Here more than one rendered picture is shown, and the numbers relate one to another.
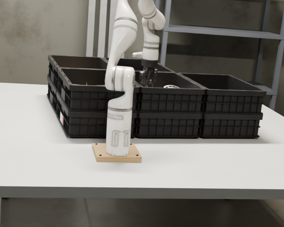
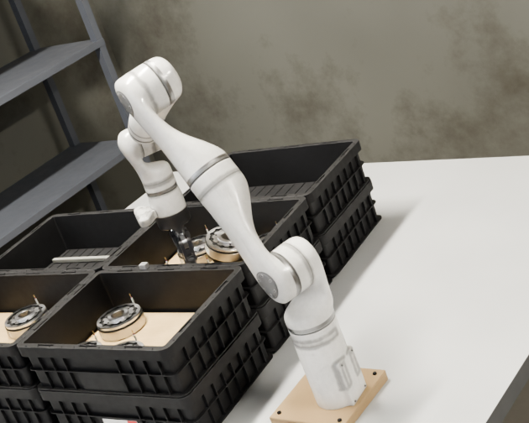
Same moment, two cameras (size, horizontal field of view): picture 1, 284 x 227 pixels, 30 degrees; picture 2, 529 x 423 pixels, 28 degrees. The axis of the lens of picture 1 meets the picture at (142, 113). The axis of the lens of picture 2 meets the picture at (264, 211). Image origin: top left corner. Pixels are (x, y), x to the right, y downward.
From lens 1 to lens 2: 1.31 m
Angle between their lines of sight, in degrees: 35
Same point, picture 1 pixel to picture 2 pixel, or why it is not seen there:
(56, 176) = not seen: outside the picture
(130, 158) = (376, 386)
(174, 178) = (481, 358)
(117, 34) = (229, 196)
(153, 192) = (506, 399)
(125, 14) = (209, 153)
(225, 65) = (4, 149)
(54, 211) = not seen: outside the picture
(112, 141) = (340, 382)
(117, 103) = (320, 312)
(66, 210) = not seen: outside the picture
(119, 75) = (301, 264)
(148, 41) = (161, 180)
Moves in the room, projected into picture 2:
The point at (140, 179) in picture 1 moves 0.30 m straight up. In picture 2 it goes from (459, 399) to (416, 256)
